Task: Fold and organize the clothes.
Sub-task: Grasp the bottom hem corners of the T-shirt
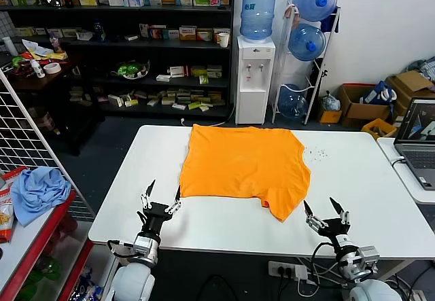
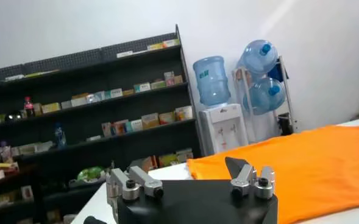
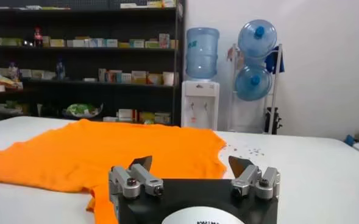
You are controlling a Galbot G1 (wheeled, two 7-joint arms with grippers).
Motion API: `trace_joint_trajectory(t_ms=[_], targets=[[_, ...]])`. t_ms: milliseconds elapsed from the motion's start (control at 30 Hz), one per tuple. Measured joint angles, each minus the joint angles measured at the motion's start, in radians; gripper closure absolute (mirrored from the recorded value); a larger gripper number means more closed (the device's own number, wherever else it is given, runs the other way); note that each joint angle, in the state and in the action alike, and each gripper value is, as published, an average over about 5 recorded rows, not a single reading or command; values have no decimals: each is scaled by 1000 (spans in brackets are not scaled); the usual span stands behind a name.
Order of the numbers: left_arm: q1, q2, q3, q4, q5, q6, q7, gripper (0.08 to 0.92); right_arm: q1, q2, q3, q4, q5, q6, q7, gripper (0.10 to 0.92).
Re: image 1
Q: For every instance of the open cardboard box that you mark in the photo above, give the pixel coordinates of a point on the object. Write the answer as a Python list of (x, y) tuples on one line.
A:
[(360, 110)]

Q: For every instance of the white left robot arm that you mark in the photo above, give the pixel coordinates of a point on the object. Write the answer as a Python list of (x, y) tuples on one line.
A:
[(132, 284)]

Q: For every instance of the closed brown cardboard box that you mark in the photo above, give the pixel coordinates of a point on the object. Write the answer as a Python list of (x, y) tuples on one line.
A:
[(411, 80)]

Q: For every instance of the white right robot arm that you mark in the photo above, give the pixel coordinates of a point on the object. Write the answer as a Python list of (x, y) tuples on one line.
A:
[(374, 291)]

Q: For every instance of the small yellow box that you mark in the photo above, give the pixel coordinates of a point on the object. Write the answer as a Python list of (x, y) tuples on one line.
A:
[(331, 115)]

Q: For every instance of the white metal jug rack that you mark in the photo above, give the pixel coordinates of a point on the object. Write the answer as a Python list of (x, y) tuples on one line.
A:
[(309, 107)]

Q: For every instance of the black clamp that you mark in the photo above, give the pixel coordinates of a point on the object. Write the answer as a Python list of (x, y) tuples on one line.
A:
[(324, 74)]

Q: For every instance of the striped clothes pile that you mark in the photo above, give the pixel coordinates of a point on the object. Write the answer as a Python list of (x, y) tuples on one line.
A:
[(423, 66)]

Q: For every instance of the white charger adapter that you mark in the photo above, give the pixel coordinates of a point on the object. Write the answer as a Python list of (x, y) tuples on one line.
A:
[(301, 273)]

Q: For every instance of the red white medicine box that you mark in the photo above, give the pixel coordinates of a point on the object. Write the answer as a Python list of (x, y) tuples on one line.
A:
[(204, 35)]

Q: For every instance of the black shelving unit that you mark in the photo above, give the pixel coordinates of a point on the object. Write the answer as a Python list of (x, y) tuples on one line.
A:
[(159, 59)]

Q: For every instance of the plain white medicine box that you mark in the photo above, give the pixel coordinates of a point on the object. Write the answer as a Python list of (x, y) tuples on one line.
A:
[(116, 1)]

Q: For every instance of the green plastic bottle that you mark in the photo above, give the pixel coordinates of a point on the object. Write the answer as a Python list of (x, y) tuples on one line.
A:
[(47, 269)]

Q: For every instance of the green yellow medicine box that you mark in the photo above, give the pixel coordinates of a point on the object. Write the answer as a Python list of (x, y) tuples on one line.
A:
[(198, 70)]

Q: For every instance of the red orange medicine box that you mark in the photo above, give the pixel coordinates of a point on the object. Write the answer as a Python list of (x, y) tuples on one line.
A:
[(156, 33)]

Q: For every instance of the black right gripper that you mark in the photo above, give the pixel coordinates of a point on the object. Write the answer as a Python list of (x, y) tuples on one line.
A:
[(336, 229)]

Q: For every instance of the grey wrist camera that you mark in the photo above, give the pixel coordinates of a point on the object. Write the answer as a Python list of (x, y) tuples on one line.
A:
[(147, 245), (367, 257)]

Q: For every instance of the red and white cart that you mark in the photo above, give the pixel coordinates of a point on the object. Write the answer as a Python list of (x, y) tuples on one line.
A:
[(23, 246)]

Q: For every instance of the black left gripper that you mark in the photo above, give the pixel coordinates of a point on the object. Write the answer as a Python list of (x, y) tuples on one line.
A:
[(154, 217)]

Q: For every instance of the orange chips bag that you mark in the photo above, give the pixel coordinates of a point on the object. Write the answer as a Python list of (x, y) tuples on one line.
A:
[(6, 219)]

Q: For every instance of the blue water jug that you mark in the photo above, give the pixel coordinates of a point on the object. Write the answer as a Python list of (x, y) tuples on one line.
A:
[(292, 104), (258, 12), (314, 0), (306, 43)]

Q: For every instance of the white box yellow edge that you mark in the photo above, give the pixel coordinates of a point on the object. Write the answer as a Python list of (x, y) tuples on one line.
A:
[(115, 100)]

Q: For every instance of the white water dispenser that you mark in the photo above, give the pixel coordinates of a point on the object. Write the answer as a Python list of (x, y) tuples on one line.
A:
[(251, 104)]

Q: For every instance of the red white snack bag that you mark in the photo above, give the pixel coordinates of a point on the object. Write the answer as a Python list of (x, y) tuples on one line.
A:
[(13, 177)]

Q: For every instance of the white box red stripe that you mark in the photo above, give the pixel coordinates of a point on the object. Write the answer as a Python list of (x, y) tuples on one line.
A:
[(178, 71)]

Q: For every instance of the long white box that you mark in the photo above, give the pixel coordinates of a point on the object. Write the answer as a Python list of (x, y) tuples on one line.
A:
[(179, 106)]

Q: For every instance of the white paper cup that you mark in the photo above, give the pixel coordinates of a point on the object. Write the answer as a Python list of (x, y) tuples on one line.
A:
[(223, 40)]

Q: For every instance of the large white table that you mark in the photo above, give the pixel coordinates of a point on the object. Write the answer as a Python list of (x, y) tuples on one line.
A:
[(357, 178)]

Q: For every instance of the blue white medicine box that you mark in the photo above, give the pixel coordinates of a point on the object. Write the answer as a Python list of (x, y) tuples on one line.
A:
[(133, 0)]

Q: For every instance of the blue patterned bag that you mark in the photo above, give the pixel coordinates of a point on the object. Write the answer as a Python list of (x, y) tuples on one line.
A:
[(85, 285)]

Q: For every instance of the flat white box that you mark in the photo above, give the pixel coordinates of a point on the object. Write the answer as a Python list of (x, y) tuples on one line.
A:
[(164, 77)]

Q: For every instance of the yellow white paper pile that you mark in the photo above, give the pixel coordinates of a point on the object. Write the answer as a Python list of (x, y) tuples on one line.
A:
[(40, 51)]

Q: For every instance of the orange t-shirt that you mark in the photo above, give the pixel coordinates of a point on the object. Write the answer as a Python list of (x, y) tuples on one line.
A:
[(238, 165)]

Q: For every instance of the beige tape roll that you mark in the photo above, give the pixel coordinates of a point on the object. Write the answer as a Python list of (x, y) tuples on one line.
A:
[(47, 68)]

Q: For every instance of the small white bottle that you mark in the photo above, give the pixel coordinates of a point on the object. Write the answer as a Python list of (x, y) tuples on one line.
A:
[(39, 70)]

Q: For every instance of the small green box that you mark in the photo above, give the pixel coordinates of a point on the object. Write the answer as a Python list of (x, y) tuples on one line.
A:
[(203, 79)]

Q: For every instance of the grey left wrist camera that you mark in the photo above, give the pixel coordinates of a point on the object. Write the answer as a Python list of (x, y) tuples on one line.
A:
[(147, 245)]

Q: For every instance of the yellow plastic crate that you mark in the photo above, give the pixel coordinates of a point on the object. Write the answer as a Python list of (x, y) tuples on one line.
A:
[(372, 126)]

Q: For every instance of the orange yellow medicine box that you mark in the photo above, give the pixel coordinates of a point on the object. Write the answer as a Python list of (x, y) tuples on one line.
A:
[(188, 33)]

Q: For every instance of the dark wooden table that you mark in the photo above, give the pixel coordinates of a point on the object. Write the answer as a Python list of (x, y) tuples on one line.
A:
[(40, 83)]

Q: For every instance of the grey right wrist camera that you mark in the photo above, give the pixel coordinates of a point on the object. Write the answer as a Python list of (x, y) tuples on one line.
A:
[(367, 257)]

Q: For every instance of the purple snack bottle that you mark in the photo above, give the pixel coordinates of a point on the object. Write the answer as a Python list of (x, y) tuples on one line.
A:
[(56, 44)]

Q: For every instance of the small white side table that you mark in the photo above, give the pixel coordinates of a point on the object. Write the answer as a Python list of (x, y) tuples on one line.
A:
[(408, 185)]

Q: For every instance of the white power strip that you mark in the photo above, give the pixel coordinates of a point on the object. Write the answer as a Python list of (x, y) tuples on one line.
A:
[(282, 268)]

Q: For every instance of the tall white red box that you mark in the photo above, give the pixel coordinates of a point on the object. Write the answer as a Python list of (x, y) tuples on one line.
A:
[(144, 31)]

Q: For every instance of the grey laptop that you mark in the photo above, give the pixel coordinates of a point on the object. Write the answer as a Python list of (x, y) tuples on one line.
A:
[(419, 158)]

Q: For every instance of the stacked green white boxes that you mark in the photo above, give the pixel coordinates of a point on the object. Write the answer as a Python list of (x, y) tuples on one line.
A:
[(214, 71)]

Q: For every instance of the green fruit bowl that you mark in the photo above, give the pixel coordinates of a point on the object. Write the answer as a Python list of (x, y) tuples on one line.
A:
[(130, 70)]

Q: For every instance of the grey plastic bag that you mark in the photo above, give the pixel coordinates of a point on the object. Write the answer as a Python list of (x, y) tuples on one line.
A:
[(331, 103)]

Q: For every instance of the white cylinder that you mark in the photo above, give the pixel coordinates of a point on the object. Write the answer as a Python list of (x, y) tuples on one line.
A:
[(9, 47)]

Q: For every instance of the beige hanging pump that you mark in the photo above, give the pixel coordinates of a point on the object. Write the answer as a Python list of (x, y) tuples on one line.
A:
[(292, 12)]

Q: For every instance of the crumpled light blue cloth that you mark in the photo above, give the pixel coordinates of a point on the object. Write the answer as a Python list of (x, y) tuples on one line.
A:
[(37, 192)]

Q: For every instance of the dark blue bottle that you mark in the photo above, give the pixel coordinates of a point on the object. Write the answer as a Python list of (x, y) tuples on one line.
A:
[(99, 32)]

